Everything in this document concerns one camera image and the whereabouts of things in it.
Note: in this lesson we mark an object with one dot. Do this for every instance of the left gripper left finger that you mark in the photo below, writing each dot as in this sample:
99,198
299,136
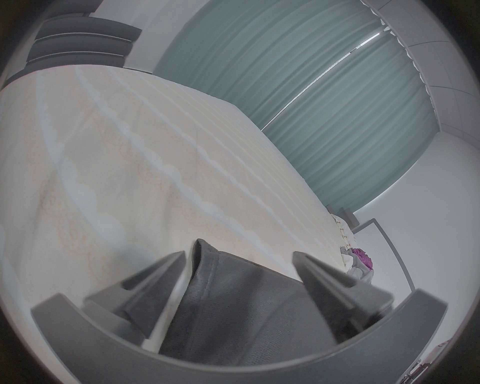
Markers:
146,296

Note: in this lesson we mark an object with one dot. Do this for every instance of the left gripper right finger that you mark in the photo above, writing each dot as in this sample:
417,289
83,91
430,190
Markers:
333,296

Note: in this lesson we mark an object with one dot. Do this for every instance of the black T-shirt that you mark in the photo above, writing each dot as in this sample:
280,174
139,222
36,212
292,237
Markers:
232,311

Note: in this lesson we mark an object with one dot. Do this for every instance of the bed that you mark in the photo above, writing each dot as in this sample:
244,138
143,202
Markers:
112,150

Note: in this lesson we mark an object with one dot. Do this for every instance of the grey garment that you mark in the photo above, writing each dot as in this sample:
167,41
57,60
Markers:
362,275

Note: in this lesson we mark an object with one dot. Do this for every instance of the white garment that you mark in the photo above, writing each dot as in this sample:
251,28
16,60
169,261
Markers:
347,258

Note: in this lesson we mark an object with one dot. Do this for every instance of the purple satin garment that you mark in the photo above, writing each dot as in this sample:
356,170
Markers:
363,258

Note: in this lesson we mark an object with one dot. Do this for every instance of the white printed pillow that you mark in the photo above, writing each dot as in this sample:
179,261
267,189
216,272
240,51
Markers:
343,232

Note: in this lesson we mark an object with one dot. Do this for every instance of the grey bedside table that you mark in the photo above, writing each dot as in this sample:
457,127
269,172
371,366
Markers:
348,216

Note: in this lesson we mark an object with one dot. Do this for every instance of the blue-green curtain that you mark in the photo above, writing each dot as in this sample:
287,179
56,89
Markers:
255,48
356,131

